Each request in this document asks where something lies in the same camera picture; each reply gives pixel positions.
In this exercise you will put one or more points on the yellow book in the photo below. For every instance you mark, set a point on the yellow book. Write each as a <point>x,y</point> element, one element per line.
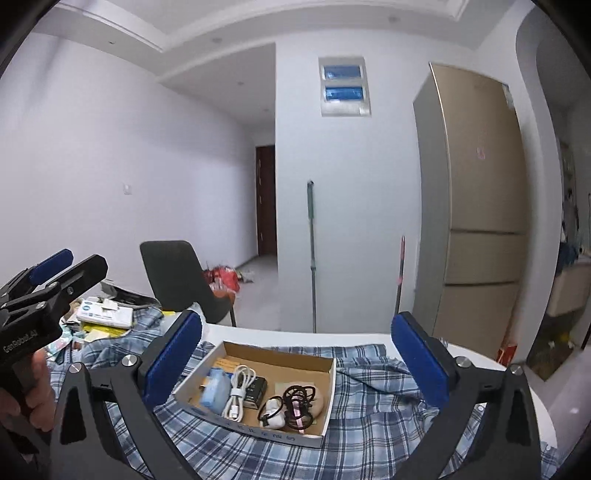
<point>104,333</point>

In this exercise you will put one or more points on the small black box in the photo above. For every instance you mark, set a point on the small black box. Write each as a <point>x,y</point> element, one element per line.
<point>256,387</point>

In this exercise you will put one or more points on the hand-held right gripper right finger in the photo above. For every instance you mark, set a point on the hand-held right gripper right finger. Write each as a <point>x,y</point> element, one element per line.
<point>425,364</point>

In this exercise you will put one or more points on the gold and blue packet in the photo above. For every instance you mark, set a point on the gold and blue packet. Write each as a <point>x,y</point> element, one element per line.
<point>228,364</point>

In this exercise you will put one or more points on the dark grey bag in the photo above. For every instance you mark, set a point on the dark grey bag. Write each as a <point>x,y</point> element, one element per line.
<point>134,297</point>

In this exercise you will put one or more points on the cardboard box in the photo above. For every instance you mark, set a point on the cardboard box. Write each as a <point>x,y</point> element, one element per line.
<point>203,392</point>

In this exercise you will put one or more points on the green paper card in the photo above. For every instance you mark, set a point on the green paper card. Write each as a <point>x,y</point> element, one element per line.
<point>280,388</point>

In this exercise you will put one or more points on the red plastic bag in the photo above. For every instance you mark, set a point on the red plastic bag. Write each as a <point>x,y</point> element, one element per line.
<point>224,277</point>

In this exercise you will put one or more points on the blue plaid shirt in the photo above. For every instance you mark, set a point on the blue plaid shirt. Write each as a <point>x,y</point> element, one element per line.
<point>369,415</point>

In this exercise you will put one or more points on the dark wooden door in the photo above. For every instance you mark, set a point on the dark wooden door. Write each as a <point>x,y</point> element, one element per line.
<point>265,198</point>

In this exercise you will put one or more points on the white flat box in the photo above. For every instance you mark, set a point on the white flat box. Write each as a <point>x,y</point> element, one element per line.
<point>104,314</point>

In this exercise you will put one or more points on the white earbuds case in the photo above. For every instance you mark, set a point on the white earbuds case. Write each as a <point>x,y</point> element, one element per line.
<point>274,413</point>

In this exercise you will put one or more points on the person's left hand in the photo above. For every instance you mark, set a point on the person's left hand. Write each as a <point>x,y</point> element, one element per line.
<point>39,392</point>

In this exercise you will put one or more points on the gold refrigerator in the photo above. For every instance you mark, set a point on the gold refrigerator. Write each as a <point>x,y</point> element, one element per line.
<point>475,207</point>

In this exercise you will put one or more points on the beige round puff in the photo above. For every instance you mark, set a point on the beige round puff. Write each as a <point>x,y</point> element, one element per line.
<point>318,397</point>

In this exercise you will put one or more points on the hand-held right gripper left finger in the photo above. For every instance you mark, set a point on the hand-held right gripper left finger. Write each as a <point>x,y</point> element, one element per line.
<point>173,360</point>

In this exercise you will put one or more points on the beige cabinet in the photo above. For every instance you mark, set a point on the beige cabinet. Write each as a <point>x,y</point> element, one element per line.
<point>570,290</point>

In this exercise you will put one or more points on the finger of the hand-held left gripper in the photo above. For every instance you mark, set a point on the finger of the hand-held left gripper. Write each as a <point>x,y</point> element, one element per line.
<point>51,266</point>
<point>76,277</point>

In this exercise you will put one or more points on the light blue pouch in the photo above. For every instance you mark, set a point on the light blue pouch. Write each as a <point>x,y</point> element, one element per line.
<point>214,392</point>

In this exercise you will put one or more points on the black chair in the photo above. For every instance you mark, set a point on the black chair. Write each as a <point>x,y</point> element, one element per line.
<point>171,277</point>

